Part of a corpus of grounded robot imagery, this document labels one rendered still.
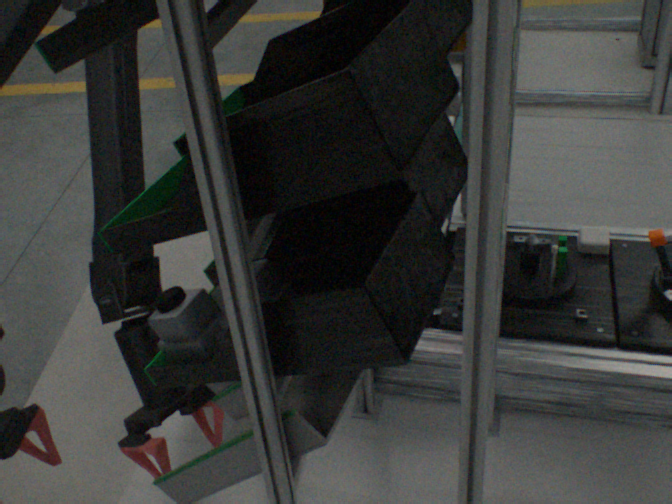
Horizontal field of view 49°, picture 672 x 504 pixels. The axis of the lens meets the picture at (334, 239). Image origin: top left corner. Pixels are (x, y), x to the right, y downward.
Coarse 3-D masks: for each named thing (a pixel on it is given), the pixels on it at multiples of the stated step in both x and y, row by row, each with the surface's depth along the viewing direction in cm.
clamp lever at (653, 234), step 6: (660, 228) 102; (648, 234) 102; (654, 234) 101; (660, 234) 101; (654, 240) 101; (660, 240) 101; (666, 240) 102; (654, 246) 102; (660, 246) 102; (660, 252) 103; (666, 252) 103; (660, 258) 103; (666, 258) 103; (660, 264) 104; (666, 264) 103; (666, 270) 104; (666, 276) 105
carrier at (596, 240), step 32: (512, 256) 113; (544, 256) 112; (576, 256) 115; (608, 256) 114; (448, 288) 111; (512, 288) 107; (544, 288) 106; (576, 288) 109; (608, 288) 108; (448, 320) 105; (512, 320) 104; (544, 320) 104; (608, 320) 103
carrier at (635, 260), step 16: (624, 240) 117; (640, 240) 117; (624, 256) 114; (640, 256) 113; (656, 256) 113; (624, 272) 111; (640, 272) 110; (656, 272) 107; (624, 288) 108; (640, 288) 108; (656, 288) 105; (624, 304) 105; (640, 304) 105; (656, 304) 105; (624, 320) 102; (640, 320) 102; (656, 320) 102; (624, 336) 100; (640, 336) 100; (656, 336) 100
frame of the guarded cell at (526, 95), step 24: (528, 24) 220; (552, 24) 218; (576, 24) 217; (600, 24) 215; (624, 24) 213; (528, 96) 180; (552, 96) 179; (576, 96) 177; (600, 96) 176; (624, 96) 174; (648, 96) 173
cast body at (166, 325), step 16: (176, 288) 68; (160, 304) 67; (176, 304) 67; (192, 304) 67; (208, 304) 68; (160, 320) 67; (176, 320) 66; (192, 320) 67; (208, 320) 68; (160, 336) 69; (176, 336) 67; (192, 336) 66; (208, 336) 67; (176, 352) 69; (192, 352) 68; (208, 352) 67
